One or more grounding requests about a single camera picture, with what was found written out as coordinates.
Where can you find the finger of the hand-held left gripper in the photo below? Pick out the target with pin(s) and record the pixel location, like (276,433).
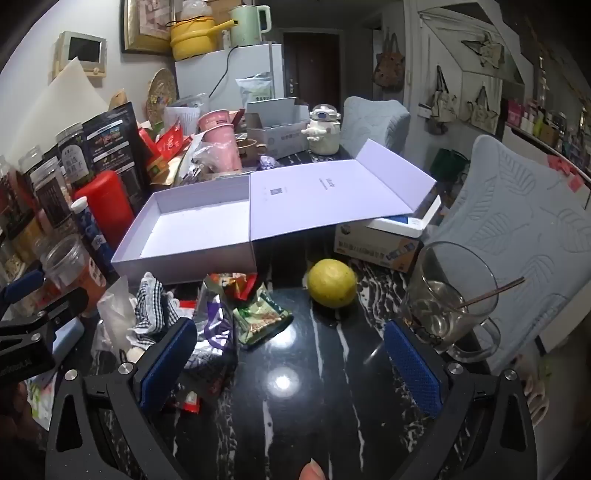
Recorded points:
(23,288)
(67,305)

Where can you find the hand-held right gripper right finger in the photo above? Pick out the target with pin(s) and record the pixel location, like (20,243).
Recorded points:
(413,369)

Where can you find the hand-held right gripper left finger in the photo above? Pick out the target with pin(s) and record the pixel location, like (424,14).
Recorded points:
(168,364)

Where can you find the clear plastic bag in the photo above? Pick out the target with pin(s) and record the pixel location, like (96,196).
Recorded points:
(115,314)

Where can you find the purple foil packet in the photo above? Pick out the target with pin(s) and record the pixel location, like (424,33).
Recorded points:
(214,323)

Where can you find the black and white checkered cloth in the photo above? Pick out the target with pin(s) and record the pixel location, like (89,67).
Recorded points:
(152,304)

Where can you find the green snack packet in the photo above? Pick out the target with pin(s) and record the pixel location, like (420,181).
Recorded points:
(258,318)

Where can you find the lavender gift box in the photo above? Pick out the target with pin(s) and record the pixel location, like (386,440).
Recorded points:
(295,203)

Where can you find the person's right hand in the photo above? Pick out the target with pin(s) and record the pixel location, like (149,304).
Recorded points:
(312,471)

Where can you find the clear cup with orange drink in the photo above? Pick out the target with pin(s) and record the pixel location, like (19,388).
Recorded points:
(69,272)

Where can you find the red and white snack packet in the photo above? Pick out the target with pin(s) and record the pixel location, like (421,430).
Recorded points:
(187,402)

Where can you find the clear glass mug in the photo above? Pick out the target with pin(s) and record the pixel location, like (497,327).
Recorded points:
(443,318)

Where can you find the blue tube with white cap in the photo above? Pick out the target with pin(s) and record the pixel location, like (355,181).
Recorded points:
(94,235)

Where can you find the group of food jars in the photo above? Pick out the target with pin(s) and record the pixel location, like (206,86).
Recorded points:
(46,194)

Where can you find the orange red snack packet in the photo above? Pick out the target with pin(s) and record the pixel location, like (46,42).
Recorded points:
(235,284)

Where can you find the red cylindrical canister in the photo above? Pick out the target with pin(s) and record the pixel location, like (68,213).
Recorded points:
(106,207)

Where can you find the thin metal straw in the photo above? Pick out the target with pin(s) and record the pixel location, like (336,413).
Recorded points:
(494,289)

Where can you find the yellow lemon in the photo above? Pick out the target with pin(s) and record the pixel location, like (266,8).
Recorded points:
(332,282)

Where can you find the printed cardboard carton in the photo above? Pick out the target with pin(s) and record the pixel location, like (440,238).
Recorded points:
(369,249)

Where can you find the white and blue box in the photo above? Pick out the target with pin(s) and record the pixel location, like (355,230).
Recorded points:
(397,226)

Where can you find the black stand-up pouch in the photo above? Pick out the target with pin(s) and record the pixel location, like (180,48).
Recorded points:
(115,138)

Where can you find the light blue covered chair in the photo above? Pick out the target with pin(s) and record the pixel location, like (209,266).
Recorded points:
(374,122)
(508,221)

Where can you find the red snack bag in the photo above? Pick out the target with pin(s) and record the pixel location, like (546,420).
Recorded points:
(166,143)

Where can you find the white foam board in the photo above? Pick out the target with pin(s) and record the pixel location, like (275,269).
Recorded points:
(64,101)

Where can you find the dark green bag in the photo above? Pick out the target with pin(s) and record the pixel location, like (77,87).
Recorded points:
(448,164)

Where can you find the white ribbed plastic container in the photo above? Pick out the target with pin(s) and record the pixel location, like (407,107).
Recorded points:
(182,117)

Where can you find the pink plastic cup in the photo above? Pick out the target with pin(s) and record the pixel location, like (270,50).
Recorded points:
(213,120)
(224,150)

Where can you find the purple foil wrapper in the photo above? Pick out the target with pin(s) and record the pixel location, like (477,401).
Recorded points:
(270,161)

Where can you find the small brown mug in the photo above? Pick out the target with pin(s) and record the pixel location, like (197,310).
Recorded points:
(251,147)

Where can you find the round woven tray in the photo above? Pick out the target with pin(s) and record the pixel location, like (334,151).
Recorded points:
(161,92)

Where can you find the pink paper tags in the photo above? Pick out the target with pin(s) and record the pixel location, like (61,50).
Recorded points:
(561,166)

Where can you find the white robot figurine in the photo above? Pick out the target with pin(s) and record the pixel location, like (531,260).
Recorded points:
(323,129)

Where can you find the white grey cardboard box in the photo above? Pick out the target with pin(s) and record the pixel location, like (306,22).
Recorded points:
(277,129)

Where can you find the beige tote bag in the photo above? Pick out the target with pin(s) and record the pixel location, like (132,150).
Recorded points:
(443,99)
(482,110)

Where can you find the white refrigerator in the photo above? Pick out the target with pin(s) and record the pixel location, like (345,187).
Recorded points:
(207,74)

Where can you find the row of small bottles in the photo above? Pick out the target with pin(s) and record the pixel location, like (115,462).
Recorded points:
(545,124)

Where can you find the green and white pouch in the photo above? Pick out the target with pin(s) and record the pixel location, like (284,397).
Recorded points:
(254,87)

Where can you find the framed picture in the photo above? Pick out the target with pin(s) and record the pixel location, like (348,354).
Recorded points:
(143,27)

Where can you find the yellow cooking pot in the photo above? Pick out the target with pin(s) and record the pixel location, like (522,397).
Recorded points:
(194,39)

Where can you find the brown tote bag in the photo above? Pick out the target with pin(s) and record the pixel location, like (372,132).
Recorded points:
(389,64)

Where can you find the dark brown door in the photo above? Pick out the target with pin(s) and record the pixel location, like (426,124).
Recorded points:
(311,64)

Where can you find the white plastic bag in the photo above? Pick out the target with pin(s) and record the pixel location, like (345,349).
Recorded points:
(194,9)

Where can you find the pale green electric kettle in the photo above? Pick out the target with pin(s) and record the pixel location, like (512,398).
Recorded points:
(244,25)

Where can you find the wall intercom panel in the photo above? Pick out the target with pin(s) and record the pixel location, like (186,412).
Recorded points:
(83,48)

